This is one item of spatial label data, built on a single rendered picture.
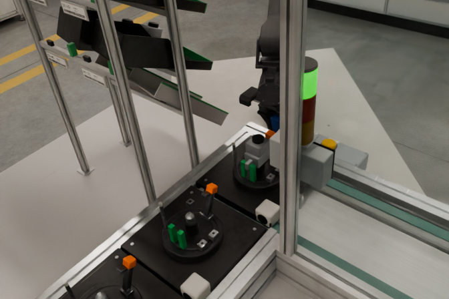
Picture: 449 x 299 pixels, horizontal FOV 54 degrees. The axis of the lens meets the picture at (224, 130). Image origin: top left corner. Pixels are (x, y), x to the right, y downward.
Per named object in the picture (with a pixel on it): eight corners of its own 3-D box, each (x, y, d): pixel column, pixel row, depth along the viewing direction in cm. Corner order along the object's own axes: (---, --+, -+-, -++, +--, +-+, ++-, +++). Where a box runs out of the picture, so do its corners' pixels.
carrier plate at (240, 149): (250, 139, 131) (250, 133, 130) (322, 171, 118) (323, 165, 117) (196, 187, 117) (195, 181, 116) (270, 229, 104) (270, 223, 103)
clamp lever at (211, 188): (206, 210, 104) (212, 182, 101) (213, 214, 103) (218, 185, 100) (196, 215, 101) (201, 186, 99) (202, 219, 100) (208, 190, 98)
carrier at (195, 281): (192, 190, 116) (186, 154, 109) (266, 233, 103) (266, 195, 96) (121, 251, 102) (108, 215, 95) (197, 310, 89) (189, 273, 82)
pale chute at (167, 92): (194, 108, 139) (202, 96, 139) (221, 126, 131) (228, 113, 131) (127, 79, 118) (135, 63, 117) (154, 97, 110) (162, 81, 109)
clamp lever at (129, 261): (127, 284, 90) (130, 253, 87) (133, 289, 89) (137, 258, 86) (112, 292, 87) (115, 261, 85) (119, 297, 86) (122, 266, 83)
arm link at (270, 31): (268, -34, 115) (264, -62, 104) (300, -35, 113) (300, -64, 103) (258, 69, 107) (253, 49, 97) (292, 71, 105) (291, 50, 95)
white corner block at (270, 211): (266, 209, 109) (265, 197, 107) (281, 217, 107) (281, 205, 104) (254, 221, 107) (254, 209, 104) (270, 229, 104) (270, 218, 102)
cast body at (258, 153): (259, 148, 116) (258, 127, 112) (272, 155, 114) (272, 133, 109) (239, 166, 111) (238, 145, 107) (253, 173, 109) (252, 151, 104)
